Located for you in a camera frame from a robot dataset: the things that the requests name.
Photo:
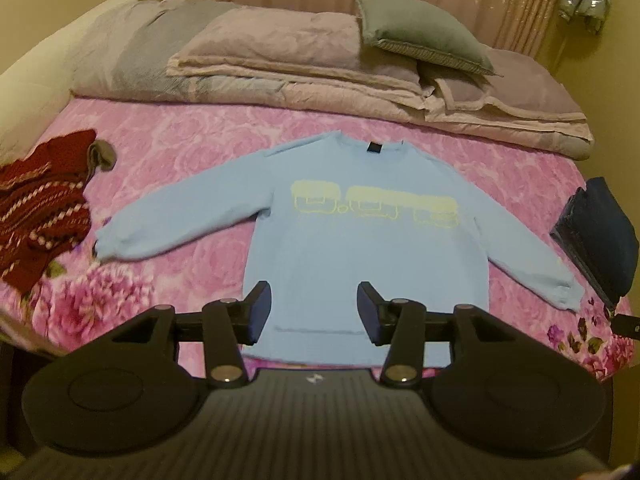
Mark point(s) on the folded beige quilt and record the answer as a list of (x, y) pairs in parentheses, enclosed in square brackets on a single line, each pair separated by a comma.
[(125, 45)]

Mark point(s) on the pink floral blanket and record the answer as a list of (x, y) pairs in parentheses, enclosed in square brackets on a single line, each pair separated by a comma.
[(200, 135)]

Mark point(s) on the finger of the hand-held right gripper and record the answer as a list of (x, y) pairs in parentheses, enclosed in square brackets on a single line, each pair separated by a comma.
[(629, 327)]

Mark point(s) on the lilac quilt with pink border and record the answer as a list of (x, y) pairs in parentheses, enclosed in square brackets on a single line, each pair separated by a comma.
[(520, 85)]

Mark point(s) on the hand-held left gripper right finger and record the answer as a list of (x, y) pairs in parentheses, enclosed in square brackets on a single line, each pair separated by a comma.
[(367, 312)]

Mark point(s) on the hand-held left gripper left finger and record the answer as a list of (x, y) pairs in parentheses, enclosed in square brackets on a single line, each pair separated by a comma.
[(261, 312)]

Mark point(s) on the white padded headboard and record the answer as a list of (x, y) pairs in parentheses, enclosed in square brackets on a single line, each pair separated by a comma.
[(30, 95)]

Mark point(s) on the folded pink blanket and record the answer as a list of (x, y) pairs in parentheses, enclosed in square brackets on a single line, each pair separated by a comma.
[(280, 55)]

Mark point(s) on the red patterned knit sweater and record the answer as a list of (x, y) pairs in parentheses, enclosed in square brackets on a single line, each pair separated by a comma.
[(40, 210)]

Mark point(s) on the grey-green cushion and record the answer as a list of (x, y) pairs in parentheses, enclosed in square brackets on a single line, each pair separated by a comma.
[(420, 30)]

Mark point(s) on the light blue sweatshirt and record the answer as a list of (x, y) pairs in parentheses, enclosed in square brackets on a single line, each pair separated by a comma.
[(350, 250)]

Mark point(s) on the folded dark blue jeans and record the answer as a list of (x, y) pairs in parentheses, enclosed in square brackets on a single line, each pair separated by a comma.
[(605, 235)]

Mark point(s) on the olive grey garment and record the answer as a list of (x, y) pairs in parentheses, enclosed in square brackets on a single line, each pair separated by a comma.
[(102, 155)]

